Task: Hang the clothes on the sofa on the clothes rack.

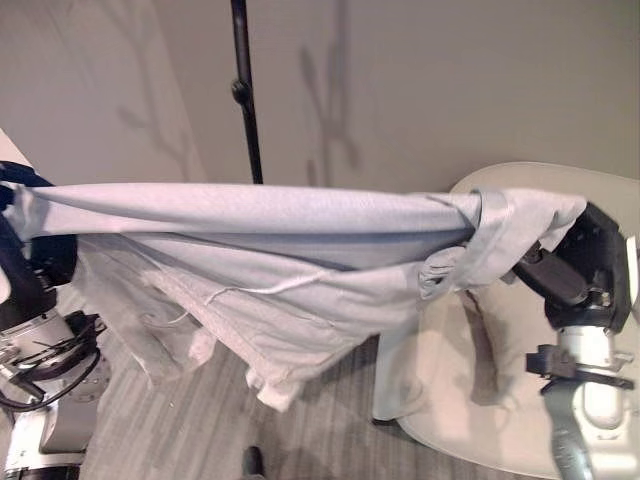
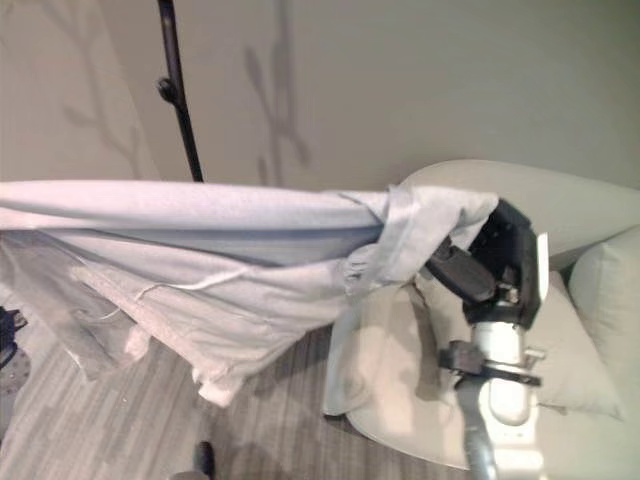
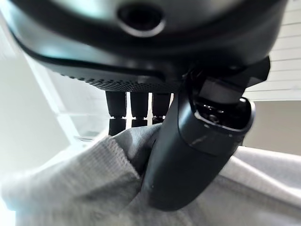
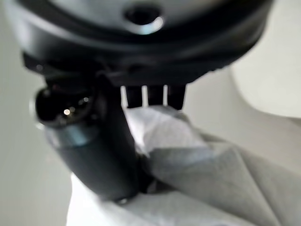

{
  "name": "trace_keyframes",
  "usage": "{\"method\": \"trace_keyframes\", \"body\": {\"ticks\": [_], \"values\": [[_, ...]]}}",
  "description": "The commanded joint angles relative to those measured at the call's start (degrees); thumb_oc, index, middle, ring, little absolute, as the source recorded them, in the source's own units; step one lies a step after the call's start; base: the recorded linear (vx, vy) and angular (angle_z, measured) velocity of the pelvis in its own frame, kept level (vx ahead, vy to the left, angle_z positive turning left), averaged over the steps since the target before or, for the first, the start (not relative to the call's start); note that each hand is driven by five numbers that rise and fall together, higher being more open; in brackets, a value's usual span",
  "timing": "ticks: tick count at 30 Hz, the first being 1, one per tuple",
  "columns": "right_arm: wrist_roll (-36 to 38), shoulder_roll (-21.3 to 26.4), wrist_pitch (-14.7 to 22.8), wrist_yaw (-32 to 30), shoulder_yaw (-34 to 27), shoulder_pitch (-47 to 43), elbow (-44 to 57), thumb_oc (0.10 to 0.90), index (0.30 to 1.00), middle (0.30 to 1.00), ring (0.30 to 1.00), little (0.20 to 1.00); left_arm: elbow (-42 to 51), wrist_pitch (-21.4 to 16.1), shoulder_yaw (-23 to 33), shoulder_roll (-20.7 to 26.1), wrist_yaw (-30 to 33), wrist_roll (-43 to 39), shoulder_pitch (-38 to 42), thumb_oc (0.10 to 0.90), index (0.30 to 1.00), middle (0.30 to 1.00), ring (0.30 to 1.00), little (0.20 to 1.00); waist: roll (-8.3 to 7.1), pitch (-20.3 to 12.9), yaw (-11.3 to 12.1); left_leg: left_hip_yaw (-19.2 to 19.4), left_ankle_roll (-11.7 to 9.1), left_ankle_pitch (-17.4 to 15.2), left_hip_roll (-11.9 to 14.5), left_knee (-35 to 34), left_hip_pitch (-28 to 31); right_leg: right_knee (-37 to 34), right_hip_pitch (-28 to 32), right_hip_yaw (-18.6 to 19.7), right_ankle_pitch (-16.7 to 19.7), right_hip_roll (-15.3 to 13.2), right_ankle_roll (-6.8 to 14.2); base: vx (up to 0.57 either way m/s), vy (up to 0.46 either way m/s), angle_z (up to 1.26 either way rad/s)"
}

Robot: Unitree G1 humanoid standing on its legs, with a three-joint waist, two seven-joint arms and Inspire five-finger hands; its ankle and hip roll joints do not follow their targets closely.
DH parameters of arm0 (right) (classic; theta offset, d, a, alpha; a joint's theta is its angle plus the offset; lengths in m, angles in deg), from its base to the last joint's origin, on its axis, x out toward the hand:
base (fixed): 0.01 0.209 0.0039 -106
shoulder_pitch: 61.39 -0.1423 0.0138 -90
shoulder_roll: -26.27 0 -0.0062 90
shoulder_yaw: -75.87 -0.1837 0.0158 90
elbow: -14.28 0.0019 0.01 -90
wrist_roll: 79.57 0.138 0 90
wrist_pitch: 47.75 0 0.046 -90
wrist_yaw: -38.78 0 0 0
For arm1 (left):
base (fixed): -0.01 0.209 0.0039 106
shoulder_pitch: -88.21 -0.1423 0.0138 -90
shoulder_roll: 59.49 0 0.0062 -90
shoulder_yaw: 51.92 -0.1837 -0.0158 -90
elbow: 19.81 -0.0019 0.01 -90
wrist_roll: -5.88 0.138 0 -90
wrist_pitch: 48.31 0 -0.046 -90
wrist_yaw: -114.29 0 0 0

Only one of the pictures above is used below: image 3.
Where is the grey knit garment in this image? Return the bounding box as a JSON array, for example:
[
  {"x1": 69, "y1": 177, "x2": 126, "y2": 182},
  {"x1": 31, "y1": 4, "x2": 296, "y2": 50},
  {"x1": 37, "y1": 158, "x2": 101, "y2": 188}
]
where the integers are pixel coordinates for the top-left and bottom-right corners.
[{"x1": 0, "y1": 122, "x2": 301, "y2": 226}]

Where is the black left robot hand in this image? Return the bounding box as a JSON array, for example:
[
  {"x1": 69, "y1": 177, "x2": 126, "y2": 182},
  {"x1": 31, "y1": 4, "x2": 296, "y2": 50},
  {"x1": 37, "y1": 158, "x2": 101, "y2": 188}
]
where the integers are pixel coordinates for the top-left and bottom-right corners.
[{"x1": 0, "y1": 0, "x2": 289, "y2": 211}]

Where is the white window blind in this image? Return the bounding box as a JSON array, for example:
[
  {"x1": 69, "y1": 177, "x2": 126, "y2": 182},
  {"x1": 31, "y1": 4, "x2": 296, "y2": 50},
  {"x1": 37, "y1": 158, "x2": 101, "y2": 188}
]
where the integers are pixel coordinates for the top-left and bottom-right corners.
[{"x1": 242, "y1": 17, "x2": 301, "y2": 102}]

